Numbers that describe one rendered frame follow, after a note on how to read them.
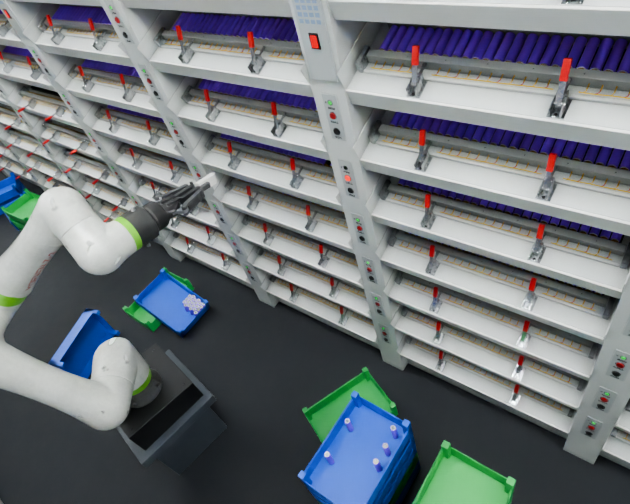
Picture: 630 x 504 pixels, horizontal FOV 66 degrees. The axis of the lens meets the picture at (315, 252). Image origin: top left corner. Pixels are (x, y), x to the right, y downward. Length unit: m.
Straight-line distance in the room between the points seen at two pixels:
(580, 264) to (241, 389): 1.46
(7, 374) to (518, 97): 1.34
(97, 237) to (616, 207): 1.07
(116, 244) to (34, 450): 1.52
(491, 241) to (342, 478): 0.81
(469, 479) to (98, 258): 1.13
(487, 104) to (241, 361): 1.62
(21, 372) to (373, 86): 1.13
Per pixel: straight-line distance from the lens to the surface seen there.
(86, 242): 1.20
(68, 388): 1.55
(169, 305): 2.52
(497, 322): 1.51
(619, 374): 1.41
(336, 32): 1.05
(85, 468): 2.37
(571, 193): 1.06
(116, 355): 1.67
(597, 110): 0.94
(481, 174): 1.09
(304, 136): 1.31
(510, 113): 0.95
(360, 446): 1.58
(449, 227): 1.24
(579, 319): 1.33
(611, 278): 1.18
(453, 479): 1.53
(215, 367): 2.27
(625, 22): 0.84
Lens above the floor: 1.79
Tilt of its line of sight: 46 degrees down
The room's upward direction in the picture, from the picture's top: 19 degrees counter-clockwise
